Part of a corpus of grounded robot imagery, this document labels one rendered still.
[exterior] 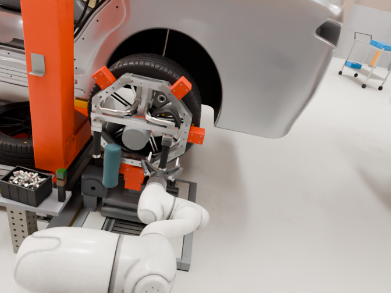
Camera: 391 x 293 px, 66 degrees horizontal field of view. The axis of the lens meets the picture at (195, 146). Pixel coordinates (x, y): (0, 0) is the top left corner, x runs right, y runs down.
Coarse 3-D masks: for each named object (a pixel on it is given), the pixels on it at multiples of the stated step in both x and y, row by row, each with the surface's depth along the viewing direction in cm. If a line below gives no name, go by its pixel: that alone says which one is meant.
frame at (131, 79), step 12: (120, 84) 154; (132, 84) 153; (144, 84) 153; (156, 84) 152; (168, 84) 154; (96, 96) 157; (108, 96) 157; (168, 96) 155; (180, 108) 158; (180, 144) 170; (120, 156) 177; (132, 156) 181; (144, 156) 182; (168, 156) 175
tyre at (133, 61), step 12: (120, 60) 170; (132, 60) 161; (144, 60) 161; (156, 60) 164; (168, 60) 171; (120, 72) 159; (132, 72) 158; (144, 72) 158; (156, 72) 158; (168, 72) 158; (180, 72) 168; (96, 84) 163; (192, 84) 172; (192, 96) 164; (192, 108) 167; (192, 120) 171; (192, 144) 180; (156, 156) 185; (180, 156) 185
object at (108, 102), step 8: (112, 96) 168; (152, 96) 167; (104, 104) 171; (112, 104) 190; (120, 104) 171; (128, 104) 170; (168, 104) 169; (136, 112) 177; (168, 120) 176; (104, 128) 177; (112, 128) 185; (120, 128) 179; (112, 136) 181; (120, 136) 189; (152, 136) 180; (160, 136) 204; (176, 136) 188; (120, 144) 183; (152, 144) 183; (160, 144) 193; (176, 144) 180; (136, 152) 185; (144, 152) 187; (152, 152) 186; (160, 152) 184
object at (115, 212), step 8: (168, 192) 226; (176, 192) 228; (104, 208) 202; (112, 208) 205; (120, 208) 207; (128, 208) 207; (112, 216) 205; (120, 216) 205; (128, 216) 204; (136, 216) 204
